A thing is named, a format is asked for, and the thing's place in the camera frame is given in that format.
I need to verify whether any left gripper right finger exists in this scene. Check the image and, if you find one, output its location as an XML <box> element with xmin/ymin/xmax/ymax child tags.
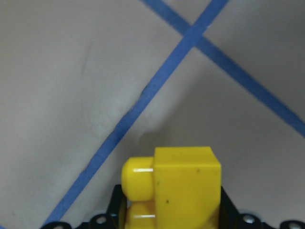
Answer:
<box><xmin>218</xmin><ymin>186</ymin><xmax>305</xmax><ymax>229</ymax></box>

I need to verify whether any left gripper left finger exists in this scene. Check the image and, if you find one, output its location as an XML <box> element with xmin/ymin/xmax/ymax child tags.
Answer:
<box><xmin>42</xmin><ymin>185</ymin><xmax>128</xmax><ymax>229</ymax></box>

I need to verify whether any yellow toy block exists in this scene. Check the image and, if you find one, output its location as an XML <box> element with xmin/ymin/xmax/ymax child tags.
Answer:
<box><xmin>122</xmin><ymin>146</ymin><xmax>221</xmax><ymax>229</ymax></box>

